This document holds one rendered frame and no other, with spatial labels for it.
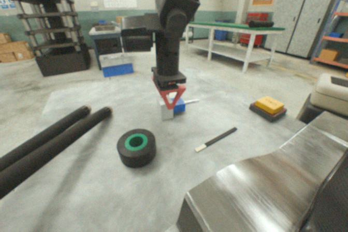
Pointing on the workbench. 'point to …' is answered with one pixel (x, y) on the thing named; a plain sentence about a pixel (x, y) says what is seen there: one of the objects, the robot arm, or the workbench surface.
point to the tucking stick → (215, 140)
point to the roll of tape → (136, 148)
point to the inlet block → (164, 114)
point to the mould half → (266, 184)
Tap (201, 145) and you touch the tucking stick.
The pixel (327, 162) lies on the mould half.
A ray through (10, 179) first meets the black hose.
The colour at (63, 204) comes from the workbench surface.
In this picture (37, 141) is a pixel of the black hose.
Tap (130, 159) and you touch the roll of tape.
